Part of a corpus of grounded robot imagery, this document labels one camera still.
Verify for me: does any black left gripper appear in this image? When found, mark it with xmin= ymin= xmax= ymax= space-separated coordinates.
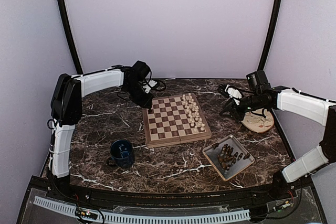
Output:
xmin=124 ymin=82 xmax=154 ymax=109

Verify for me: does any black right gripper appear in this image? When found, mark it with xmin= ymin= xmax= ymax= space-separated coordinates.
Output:
xmin=219 ymin=92 xmax=267 ymax=121

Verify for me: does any wooden folding chess board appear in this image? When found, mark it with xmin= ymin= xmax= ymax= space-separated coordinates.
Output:
xmin=142 ymin=93 xmax=212 ymax=148

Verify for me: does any silver metal tray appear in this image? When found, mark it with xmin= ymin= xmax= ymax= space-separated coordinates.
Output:
xmin=203 ymin=135 xmax=255 ymax=181

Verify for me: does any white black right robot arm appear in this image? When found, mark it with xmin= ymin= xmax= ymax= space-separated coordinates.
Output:
xmin=218 ymin=70 xmax=335 ymax=200

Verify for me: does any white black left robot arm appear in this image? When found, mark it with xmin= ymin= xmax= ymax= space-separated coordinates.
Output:
xmin=48 ymin=61 xmax=158 ymax=178

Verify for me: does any white chess pieces row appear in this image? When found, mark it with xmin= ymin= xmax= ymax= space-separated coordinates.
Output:
xmin=182 ymin=93 xmax=205 ymax=133

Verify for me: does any cream floral ceramic plate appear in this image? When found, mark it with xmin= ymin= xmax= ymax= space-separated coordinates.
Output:
xmin=241 ymin=109 xmax=275 ymax=133

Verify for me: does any dark blue enamel mug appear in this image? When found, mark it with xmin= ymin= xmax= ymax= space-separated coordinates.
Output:
xmin=106 ymin=140 xmax=135 ymax=169

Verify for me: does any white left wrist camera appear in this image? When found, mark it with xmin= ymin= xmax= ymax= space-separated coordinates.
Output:
xmin=142 ymin=80 xmax=157 ymax=93

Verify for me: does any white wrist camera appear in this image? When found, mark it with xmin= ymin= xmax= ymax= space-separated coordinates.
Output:
xmin=217 ymin=84 xmax=243 ymax=105
xmin=142 ymin=80 xmax=157 ymax=93

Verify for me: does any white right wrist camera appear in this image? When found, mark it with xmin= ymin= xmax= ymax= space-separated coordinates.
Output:
xmin=217 ymin=84 xmax=243 ymax=105

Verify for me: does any black left frame post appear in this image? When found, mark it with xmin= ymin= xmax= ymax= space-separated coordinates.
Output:
xmin=57 ymin=0 xmax=83 ymax=74

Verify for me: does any black frame post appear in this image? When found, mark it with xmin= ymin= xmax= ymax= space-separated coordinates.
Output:
xmin=57 ymin=0 xmax=83 ymax=74
xmin=257 ymin=0 xmax=281 ymax=70

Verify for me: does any white slotted cable duct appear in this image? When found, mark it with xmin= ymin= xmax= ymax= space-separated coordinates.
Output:
xmin=33 ymin=196 xmax=250 ymax=223

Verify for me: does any black right frame post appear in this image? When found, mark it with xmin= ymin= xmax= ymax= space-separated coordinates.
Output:
xmin=257 ymin=0 xmax=281 ymax=70

